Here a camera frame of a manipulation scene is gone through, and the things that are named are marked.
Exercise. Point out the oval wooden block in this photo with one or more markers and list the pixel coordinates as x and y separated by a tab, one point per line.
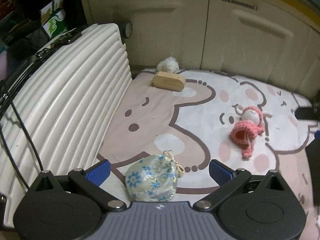
168	81

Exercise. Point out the cream ribbed suitcase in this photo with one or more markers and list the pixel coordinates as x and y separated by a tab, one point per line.
75	100

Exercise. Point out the pink crochet doll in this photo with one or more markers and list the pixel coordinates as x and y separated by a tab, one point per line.
246	127

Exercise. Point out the white yarn ball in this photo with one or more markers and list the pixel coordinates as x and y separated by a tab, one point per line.
168	65

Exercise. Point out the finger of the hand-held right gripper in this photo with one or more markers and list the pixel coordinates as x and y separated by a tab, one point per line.
317	134
307	113

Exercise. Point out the bear printed blanket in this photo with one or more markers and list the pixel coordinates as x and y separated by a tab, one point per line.
155	120

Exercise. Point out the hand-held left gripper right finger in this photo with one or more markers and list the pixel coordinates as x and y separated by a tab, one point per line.
220	172

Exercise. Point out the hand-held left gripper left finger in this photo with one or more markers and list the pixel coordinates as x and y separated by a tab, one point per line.
98	172

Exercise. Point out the floral fabric pouch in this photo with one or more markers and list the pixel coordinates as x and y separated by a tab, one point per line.
152	180

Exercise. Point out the cream cabinet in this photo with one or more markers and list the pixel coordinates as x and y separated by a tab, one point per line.
175	42

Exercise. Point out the black cardboard box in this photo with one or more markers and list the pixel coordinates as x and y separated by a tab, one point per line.
313	175

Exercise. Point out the green and white box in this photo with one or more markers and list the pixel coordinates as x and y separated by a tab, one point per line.
56	21

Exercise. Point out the dark flat box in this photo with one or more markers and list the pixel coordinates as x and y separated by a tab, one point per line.
15	33

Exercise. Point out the purple cloth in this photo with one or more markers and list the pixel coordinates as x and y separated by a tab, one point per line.
2	67

